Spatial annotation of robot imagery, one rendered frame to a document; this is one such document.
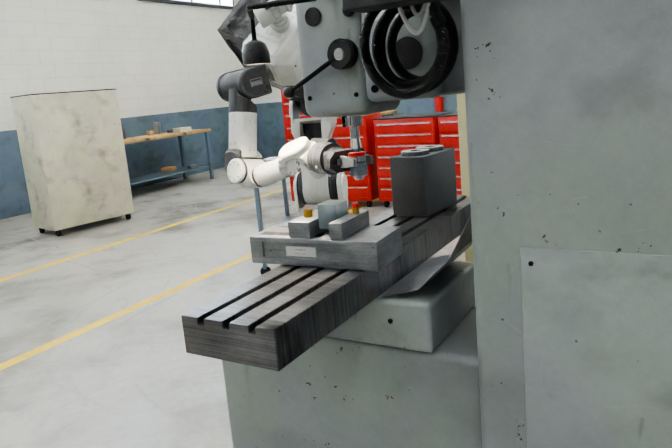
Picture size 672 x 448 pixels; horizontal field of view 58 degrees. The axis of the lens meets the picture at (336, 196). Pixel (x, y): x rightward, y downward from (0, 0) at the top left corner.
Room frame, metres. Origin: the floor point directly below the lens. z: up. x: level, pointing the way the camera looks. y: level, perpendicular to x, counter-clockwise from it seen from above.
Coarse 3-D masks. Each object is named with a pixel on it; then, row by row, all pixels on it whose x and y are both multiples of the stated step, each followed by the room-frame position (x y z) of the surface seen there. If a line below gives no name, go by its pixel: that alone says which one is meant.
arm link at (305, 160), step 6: (312, 138) 1.79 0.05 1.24; (318, 138) 1.77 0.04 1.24; (324, 138) 1.74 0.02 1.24; (330, 138) 1.72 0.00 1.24; (312, 144) 1.72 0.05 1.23; (318, 144) 1.67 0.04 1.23; (312, 150) 1.67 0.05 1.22; (300, 156) 1.71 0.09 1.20; (306, 156) 1.70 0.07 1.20; (300, 162) 1.73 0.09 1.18; (306, 162) 1.70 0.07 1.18; (306, 168) 1.74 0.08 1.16; (312, 168) 1.67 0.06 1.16; (312, 174) 1.75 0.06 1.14; (318, 174) 1.74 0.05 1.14; (324, 174) 1.74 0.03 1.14
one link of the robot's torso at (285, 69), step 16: (240, 0) 2.10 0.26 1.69; (256, 0) 2.08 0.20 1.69; (240, 16) 2.07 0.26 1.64; (288, 16) 2.01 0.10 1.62; (224, 32) 2.05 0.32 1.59; (240, 32) 2.03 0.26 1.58; (256, 32) 2.01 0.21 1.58; (272, 32) 1.99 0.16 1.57; (288, 32) 1.97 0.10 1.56; (240, 48) 2.08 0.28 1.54; (272, 48) 1.96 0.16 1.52; (288, 48) 1.96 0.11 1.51; (272, 64) 1.95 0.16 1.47; (288, 64) 1.96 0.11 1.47; (272, 80) 2.09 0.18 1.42; (288, 80) 2.01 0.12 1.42
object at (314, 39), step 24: (336, 0) 1.45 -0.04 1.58; (312, 24) 1.48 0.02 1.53; (336, 24) 1.45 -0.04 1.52; (360, 24) 1.43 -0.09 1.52; (312, 48) 1.49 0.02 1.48; (336, 72) 1.46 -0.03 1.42; (360, 72) 1.43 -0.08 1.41; (312, 96) 1.50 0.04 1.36; (336, 96) 1.46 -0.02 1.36; (360, 96) 1.43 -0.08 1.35
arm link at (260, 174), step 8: (248, 160) 1.88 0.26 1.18; (256, 160) 1.91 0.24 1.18; (264, 160) 1.94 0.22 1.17; (248, 168) 1.85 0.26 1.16; (256, 168) 1.84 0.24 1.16; (264, 168) 1.82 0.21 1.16; (272, 168) 1.79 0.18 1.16; (248, 176) 1.84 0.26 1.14; (256, 176) 1.83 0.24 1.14; (264, 176) 1.81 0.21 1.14; (272, 176) 1.80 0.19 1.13; (280, 176) 1.79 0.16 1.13; (240, 184) 1.87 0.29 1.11; (248, 184) 1.86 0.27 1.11; (256, 184) 1.85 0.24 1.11; (264, 184) 1.83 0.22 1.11; (272, 184) 1.84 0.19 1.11
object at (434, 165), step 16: (400, 160) 1.85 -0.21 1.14; (416, 160) 1.82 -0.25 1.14; (432, 160) 1.85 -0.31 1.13; (448, 160) 1.94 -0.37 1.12; (400, 176) 1.85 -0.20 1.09; (416, 176) 1.82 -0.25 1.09; (432, 176) 1.84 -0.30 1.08; (448, 176) 1.93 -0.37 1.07; (400, 192) 1.85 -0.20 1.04; (416, 192) 1.82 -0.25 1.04; (432, 192) 1.84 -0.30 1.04; (448, 192) 1.93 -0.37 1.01; (400, 208) 1.86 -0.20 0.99; (416, 208) 1.82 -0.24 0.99; (432, 208) 1.83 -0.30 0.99
